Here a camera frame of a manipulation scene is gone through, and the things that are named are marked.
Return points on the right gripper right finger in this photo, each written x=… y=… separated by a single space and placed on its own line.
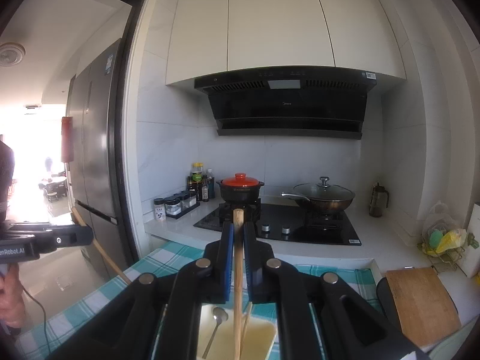
x=319 y=317

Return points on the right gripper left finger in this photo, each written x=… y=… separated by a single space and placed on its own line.
x=157 y=317

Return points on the wooden chopstick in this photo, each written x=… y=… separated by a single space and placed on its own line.
x=238 y=221

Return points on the person left hand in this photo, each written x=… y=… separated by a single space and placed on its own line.
x=12 y=306

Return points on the grey double door refrigerator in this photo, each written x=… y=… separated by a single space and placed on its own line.
x=90 y=178

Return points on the teal plaid tablecloth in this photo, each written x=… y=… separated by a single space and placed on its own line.
x=38 y=342

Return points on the black gas cooktop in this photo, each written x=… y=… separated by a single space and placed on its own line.
x=285 y=223

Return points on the wooden cutting board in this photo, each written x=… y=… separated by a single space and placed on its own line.
x=426 y=312

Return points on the white label spice jar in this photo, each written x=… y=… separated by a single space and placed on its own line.
x=159 y=209

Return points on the wok with glass lid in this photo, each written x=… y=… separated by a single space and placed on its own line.
x=322 y=197

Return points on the red fire extinguisher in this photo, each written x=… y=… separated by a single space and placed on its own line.
x=67 y=140

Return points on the dark glass french press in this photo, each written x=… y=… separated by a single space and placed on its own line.
x=379 y=201

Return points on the sauce bottles group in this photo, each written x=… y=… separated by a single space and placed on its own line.
x=202 y=182

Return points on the black clay pot orange lid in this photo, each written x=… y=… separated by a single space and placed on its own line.
x=240 y=189

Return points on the black range hood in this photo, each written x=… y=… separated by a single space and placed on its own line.
x=303 y=101

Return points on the white upper cabinets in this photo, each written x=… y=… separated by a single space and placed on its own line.
x=210 y=36

